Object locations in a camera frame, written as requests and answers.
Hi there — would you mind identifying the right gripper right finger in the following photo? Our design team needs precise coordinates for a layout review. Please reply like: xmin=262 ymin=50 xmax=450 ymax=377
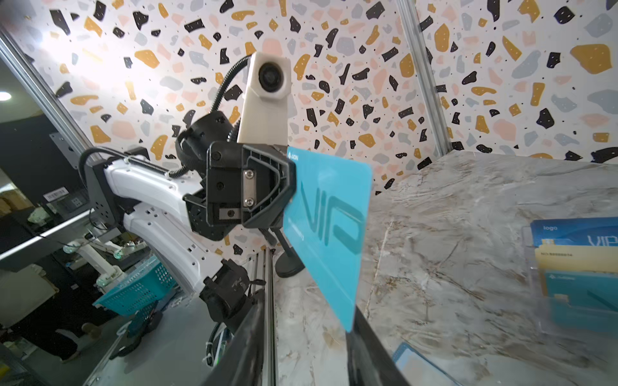
xmin=346 ymin=307 xmax=409 ymax=386

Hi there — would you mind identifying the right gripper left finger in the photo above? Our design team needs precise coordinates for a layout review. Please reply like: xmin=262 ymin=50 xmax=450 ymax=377
xmin=202 ymin=289 xmax=266 ymax=386

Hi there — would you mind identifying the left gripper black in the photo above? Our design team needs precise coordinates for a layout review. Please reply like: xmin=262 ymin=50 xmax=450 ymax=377
xmin=183 ymin=141 xmax=296 ymax=241

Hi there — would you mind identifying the teal VIP credit card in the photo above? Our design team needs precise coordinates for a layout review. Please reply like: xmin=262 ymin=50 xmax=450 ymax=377
xmin=283 ymin=147 xmax=373 ymax=331

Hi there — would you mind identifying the blue VIP credit card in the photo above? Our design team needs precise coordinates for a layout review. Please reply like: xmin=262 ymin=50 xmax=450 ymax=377
xmin=530 ymin=217 xmax=618 ymax=247

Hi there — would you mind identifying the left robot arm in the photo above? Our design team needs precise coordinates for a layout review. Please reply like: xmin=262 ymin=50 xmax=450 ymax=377
xmin=78 ymin=111 xmax=296 ymax=331

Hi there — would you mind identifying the teal plastic basket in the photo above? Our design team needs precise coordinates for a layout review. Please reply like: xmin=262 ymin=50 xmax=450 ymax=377
xmin=93 ymin=255 xmax=177 ymax=317

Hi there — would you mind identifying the aluminium front rail frame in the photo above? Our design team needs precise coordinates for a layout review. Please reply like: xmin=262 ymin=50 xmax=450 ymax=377
xmin=254 ymin=249 xmax=278 ymax=386

